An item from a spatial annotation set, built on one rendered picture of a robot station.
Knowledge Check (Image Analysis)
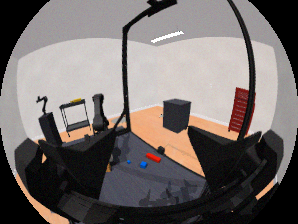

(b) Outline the red rectangular block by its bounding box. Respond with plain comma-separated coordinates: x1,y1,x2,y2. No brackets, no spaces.
146,153,161,163

